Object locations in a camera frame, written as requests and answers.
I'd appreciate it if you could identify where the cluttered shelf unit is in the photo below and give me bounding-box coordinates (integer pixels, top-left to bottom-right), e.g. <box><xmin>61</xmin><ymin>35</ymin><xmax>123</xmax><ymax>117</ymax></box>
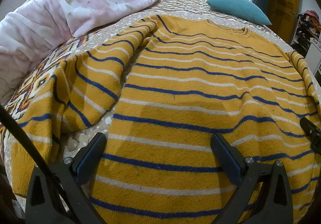
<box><xmin>291</xmin><ymin>10</ymin><xmax>320</xmax><ymax>75</ymax></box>

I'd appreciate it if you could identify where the black cable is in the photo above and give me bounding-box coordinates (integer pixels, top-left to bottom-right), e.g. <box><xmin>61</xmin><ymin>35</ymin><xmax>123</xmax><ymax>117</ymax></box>
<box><xmin>0</xmin><ymin>104</ymin><xmax>61</xmax><ymax>189</ymax></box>

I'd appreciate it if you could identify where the teal pillow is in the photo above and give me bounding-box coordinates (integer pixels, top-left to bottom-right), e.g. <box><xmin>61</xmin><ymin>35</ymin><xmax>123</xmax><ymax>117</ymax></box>
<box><xmin>207</xmin><ymin>0</ymin><xmax>271</xmax><ymax>25</ymax></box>

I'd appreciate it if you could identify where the yellow striped knit sweater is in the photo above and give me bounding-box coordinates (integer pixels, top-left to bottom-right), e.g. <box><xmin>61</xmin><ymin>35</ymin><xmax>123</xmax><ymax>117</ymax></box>
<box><xmin>10</xmin><ymin>14</ymin><xmax>321</xmax><ymax>224</ymax></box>

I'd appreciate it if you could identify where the beige patterned quilted bedspread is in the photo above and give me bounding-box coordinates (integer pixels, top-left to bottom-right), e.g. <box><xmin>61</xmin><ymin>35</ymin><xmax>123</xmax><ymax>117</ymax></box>
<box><xmin>0</xmin><ymin>0</ymin><xmax>321</xmax><ymax>214</ymax></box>

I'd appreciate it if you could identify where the brown wooden door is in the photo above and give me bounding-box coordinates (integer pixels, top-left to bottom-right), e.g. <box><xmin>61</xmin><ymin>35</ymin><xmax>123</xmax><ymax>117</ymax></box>
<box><xmin>267</xmin><ymin>0</ymin><xmax>300</xmax><ymax>44</ymax></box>

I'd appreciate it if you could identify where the pink floral fleece blanket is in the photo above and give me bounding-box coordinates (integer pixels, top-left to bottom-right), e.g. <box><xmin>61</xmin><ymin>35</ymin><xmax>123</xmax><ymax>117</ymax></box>
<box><xmin>1</xmin><ymin>0</ymin><xmax>158</xmax><ymax>104</ymax></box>

